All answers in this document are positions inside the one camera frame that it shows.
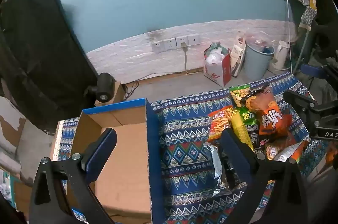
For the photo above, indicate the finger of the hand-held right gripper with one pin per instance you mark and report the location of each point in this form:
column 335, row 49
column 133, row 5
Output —
column 301, row 101
column 315, row 71

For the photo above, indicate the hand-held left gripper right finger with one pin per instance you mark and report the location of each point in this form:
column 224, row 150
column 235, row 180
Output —
column 233, row 147

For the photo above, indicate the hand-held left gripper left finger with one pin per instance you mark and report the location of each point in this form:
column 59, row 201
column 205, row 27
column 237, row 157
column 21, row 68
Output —
column 103, row 155

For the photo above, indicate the cardboard box with blue edge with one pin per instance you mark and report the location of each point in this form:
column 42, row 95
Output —
column 126, row 160

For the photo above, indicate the orange fries snack bag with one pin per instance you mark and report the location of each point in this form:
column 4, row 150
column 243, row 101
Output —
column 220, row 124

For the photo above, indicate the orange snack bag white letters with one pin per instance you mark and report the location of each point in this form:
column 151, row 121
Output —
column 272, row 118

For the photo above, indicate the yellow dotted snack packet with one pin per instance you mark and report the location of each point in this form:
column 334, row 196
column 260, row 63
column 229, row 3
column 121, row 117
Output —
column 240, row 127

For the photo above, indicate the black snack packet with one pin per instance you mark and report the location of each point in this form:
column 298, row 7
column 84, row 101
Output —
column 254, row 135

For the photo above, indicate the white electric kettle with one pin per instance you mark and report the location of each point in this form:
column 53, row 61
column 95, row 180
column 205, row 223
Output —
column 280, row 54

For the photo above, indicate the blue patterned blanket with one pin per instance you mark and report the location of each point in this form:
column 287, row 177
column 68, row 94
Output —
column 184, row 134

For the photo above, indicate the silver orange foil snack bag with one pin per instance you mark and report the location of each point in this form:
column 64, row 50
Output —
column 287, row 153

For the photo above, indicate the green peanut snack bag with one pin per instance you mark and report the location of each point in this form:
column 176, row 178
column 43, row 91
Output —
column 239, row 94

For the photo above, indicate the chevron patterned cloth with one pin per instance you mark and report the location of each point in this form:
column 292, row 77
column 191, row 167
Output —
column 307, row 18

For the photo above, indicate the light blue bucket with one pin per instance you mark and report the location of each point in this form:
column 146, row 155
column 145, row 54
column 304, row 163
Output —
column 254, row 65

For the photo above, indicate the black webcam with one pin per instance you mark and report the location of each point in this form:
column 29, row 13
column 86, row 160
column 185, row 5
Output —
column 104, row 85

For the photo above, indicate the red white paper bag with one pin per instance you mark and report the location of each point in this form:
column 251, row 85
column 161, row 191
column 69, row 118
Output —
column 219, row 73

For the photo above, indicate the white brown cardboard packaging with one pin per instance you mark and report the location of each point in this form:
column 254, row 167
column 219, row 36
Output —
column 237, row 53

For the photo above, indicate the crumpled plastic bag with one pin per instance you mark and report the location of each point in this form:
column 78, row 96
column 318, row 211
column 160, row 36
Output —
column 215, row 56

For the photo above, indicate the black backdrop cloth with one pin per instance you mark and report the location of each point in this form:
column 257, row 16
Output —
column 39, row 54

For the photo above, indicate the white wall socket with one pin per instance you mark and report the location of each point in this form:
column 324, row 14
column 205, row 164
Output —
column 157, row 46
column 193, row 39
column 169, row 44
column 182, row 41

